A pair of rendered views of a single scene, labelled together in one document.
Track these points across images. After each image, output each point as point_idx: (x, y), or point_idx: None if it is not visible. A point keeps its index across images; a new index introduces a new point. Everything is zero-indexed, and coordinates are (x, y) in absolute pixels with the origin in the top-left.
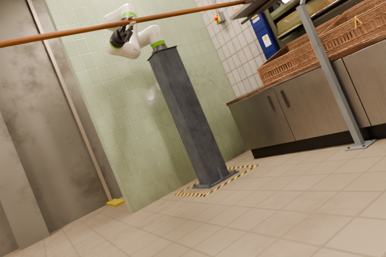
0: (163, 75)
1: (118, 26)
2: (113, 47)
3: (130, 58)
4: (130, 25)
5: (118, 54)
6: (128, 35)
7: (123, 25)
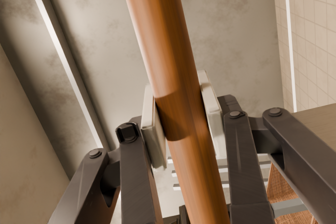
0: None
1: None
2: None
3: None
4: (211, 86)
5: None
6: (301, 126)
7: (187, 29)
